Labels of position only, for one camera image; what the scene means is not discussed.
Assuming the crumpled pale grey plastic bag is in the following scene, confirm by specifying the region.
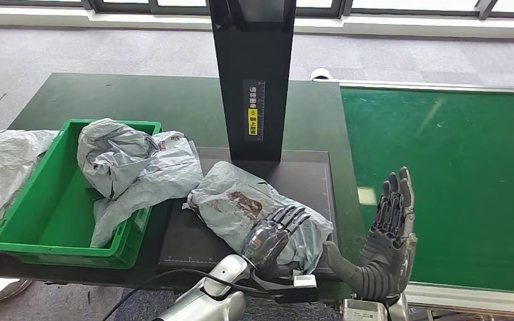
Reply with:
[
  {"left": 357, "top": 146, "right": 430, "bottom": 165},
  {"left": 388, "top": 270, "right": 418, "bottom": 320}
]
[{"left": 0, "top": 129, "right": 60, "bottom": 251}]

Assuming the dark green table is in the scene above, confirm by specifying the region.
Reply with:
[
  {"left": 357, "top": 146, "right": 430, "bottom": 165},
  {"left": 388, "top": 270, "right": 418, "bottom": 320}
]
[{"left": 0, "top": 73, "right": 367, "bottom": 302}]

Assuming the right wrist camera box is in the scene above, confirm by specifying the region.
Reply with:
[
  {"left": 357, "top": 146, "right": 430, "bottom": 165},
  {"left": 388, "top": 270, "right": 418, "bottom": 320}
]
[{"left": 342, "top": 298, "right": 389, "bottom": 321}]

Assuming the silver conveyor frame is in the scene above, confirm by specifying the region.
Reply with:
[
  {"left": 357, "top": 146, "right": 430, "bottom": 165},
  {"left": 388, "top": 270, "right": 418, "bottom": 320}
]
[{"left": 311, "top": 80, "right": 514, "bottom": 319}]

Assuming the dark window frame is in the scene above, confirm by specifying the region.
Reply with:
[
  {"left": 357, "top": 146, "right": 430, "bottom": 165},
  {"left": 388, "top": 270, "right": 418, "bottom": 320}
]
[{"left": 0, "top": 0, "right": 514, "bottom": 21}]

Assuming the green plastic crate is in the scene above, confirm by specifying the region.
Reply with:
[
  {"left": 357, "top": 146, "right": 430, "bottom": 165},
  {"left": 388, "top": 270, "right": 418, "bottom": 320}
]
[{"left": 0, "top": 118, "right": 163, "bottom": 270}]

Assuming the grey plastic mailer parcel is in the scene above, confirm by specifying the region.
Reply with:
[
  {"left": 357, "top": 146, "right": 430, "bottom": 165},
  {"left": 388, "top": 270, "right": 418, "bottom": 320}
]
[
  {"left": 89, "top": 130, "right": 203, "bottom": 249},
  {"left": 76, "top": 118, "right": 159, "bottom": 200},
  {"left": 183, "top": 160, "right": 335, "bottom": 276}
]

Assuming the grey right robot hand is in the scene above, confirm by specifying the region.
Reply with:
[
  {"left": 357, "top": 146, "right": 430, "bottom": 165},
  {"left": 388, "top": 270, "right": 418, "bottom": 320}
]
[{"left": 322, "top": 166, "right": 418, "bottom": 284}]

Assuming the white window sill ledge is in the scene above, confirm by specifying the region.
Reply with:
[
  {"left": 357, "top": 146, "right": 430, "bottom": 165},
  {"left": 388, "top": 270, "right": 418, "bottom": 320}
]
[{"left": 0, "top": 5, "right": 514, "bottom": 41}]

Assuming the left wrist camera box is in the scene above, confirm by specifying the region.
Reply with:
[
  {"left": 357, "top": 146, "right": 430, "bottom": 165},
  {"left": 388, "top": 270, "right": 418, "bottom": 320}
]
[{"left": 274, "top": 274, "right": 320, "bottom": 305}]

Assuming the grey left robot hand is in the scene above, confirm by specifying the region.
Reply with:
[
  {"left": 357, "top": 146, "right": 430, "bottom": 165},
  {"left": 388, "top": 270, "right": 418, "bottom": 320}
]
[{"left": 241, "top": 204, "right": 312, "bottom": 281}]

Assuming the green conveyor belt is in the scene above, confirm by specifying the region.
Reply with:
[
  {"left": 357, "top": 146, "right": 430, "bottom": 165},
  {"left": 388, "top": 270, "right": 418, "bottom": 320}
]
[{"left": 340, "top": 87, "right": 514, "bottom": 294}]

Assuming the yellow black label sticker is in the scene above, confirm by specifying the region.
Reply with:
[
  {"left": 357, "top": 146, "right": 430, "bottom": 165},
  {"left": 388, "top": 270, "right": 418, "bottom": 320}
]
[{"left": 242, "top": 80, "right": 267, "bottom": 142}]

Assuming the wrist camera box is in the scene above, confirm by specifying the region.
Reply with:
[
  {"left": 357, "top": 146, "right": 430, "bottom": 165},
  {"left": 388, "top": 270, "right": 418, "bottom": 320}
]
[
  {"left": 342, "top": 298, "right": 389, "bottom": 321},
  {"left": 274, "top": 274, "right": 320, "bottom": 305}
]

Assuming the black inbound scanner machine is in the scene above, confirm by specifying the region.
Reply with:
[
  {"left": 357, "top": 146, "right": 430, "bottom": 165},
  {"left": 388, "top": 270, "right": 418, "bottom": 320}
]
[{"left": 158, "top": 0, "right": 339, "bottom": 278}]

